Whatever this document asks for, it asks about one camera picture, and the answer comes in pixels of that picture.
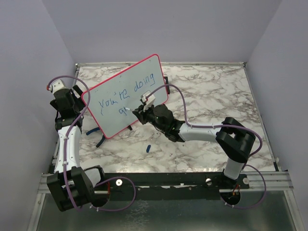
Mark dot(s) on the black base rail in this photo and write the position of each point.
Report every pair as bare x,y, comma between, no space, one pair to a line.
172,186

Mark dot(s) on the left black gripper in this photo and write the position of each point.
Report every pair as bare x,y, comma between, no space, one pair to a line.
80,99

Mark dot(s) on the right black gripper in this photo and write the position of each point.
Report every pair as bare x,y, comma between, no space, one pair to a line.
142,114

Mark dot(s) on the blue handled pliers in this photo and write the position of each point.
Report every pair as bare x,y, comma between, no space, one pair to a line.
97,135

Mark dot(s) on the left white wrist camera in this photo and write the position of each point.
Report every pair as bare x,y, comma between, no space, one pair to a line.
56,86

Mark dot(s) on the pink framed whiteboard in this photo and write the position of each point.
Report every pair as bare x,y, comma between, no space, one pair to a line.
107,100

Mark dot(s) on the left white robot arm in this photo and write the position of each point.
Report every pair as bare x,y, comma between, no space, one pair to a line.
70,185

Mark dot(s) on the blue marker cap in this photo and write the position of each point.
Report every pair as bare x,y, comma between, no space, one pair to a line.
148,148

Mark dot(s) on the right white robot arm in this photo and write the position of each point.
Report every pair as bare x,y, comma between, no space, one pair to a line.
235,140

